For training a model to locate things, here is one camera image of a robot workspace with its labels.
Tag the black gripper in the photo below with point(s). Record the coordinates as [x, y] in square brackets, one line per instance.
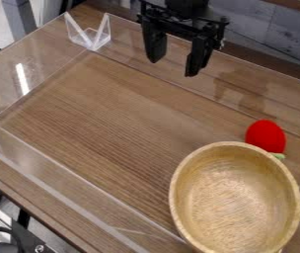
[190, 20]

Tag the red plush strawberry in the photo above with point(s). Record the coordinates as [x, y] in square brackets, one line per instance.
[267, 135]

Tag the clear acrylic tray walls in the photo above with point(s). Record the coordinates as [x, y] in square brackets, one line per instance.
[97, 123]

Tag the wooden bowl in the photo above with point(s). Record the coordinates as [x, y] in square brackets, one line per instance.
[234, 200]

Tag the grey post top left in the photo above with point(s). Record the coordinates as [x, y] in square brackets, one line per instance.
[20, 16]

